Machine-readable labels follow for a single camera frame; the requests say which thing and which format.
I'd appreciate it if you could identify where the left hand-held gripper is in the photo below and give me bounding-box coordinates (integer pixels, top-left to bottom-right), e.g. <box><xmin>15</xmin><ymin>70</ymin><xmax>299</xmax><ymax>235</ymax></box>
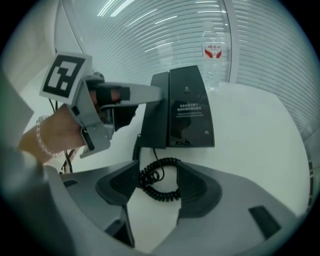
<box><xmin>38</xmin><ymin>51</ymin><xmax>164</xmax><ymax>159</ymax></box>

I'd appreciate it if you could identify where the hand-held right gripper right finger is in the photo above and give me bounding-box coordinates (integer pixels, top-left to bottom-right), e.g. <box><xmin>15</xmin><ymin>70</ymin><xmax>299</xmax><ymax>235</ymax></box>
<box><xmin>152</xmin><ymin>161</ymin><xmax>300</xmax><ymax>255</ymax></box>

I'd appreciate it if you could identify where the person's left hand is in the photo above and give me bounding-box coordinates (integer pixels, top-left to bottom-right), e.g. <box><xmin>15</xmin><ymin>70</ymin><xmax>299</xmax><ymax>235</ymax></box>
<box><xmin>41</xmin><ymin>88</ymin><xmax>122</xmax><ymax>160</ymax></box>

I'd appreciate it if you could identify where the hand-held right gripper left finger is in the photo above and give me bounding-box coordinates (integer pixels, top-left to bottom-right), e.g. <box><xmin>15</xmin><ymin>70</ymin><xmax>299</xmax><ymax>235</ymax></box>
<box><xmin>59</xmin><ymin>159</ymin><xmax>140</xmax><ymax>249</ymax></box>

